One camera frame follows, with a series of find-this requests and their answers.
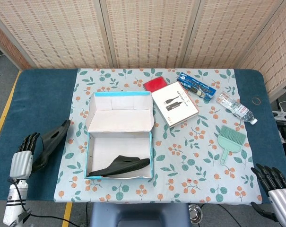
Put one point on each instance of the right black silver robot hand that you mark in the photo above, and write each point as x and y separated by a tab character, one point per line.
283	203

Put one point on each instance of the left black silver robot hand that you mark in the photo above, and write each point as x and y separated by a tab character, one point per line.
21	164

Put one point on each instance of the black shoe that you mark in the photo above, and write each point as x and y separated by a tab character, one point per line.
123	165
51	142

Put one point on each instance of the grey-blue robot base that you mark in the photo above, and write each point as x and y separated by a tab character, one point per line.
138	215

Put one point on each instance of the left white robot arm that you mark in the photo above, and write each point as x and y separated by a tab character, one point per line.
14	203

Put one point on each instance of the blue cardboard shoe box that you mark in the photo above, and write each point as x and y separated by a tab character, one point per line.
119	120

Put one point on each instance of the red card case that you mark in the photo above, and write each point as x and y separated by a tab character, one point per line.
154	84

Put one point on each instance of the dark blue table cover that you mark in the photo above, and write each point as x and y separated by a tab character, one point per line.
27	106

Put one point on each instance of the mint green hand brush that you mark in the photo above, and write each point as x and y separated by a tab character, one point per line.
231	139

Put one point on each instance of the white stand base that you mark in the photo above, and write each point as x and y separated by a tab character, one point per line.
283	116

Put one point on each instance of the clear plastic water bottle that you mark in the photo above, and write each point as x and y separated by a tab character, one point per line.
237	108

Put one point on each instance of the brown rubber band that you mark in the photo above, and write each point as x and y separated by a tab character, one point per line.
252	100

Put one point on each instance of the floral leaf print tablecloth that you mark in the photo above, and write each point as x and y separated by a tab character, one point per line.
180	165

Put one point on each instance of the blue snack package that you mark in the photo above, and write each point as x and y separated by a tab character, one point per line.
194	85

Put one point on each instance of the woven bamboo folding screen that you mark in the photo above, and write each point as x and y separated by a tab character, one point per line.
145	35

